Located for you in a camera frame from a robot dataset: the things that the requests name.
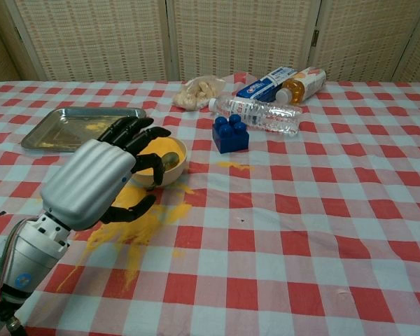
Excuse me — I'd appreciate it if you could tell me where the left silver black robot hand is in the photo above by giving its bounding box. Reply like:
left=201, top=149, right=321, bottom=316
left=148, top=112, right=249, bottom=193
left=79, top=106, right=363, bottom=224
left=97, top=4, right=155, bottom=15
left=40, top=116, right=172, bottom=232

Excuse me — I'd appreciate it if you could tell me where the black spoon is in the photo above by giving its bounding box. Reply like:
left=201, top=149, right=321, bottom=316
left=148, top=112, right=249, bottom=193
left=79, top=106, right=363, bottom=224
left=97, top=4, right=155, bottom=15
left=148, top=152, right=180, bottom=192

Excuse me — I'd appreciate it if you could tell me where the metal tray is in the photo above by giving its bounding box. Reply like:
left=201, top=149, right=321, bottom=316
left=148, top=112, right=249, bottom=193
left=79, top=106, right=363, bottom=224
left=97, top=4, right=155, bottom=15
left=20, top=107, right=147, bottom=153

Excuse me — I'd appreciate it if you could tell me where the yellow bowl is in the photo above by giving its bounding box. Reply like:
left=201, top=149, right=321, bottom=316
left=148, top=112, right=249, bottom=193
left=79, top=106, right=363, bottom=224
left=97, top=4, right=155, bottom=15
left=129, top=136, right=188, bottom=189

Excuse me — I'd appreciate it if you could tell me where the large spilled yellow powder pile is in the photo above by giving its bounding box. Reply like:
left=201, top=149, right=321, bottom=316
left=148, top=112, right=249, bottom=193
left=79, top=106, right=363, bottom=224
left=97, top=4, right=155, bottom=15
left=57, top=183, right=193, bottom=292

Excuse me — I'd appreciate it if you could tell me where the clear bag of snacks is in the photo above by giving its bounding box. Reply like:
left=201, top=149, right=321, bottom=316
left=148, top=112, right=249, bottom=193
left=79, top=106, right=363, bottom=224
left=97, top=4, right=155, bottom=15
left=171, top=75, right=227, bottom=111

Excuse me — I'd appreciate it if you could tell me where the blue building block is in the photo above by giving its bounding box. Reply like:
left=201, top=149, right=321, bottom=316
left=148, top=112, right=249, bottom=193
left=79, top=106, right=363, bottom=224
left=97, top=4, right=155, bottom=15
left=211, top=113, right=250, bottom=154

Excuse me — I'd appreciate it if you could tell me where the small yellow powder patch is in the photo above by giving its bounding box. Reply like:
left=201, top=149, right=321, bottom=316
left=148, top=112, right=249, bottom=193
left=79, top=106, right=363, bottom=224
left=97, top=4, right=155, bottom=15
left=216, top=161, right=255, bottom=173

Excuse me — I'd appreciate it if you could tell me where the clear plastic water bottle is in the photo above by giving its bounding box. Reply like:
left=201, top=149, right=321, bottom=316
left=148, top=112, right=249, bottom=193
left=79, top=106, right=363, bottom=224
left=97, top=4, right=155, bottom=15
left=209, top=94, right=303, bottom=137

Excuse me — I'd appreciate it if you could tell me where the blue white toothpaste box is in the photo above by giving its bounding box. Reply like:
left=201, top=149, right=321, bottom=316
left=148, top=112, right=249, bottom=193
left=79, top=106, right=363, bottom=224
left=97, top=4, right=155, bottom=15
left=236, top=66, right=298, bottom=102

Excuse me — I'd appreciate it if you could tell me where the woven folding screen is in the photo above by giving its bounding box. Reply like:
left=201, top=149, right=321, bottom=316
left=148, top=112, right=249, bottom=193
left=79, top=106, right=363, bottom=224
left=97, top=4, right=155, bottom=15
left=0, top=0, right=420, bottom=84

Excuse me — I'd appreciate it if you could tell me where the red white checkered tablecloth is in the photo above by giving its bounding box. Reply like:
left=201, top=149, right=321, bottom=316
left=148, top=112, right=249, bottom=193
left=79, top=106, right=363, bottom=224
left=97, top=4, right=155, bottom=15
left=0, top=71, right=420, bottom=336

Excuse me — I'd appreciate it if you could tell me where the orange drink bottle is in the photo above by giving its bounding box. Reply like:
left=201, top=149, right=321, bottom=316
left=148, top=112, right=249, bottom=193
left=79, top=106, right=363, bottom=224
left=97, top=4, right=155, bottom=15
left=275, top=66, right=328, bottom=106

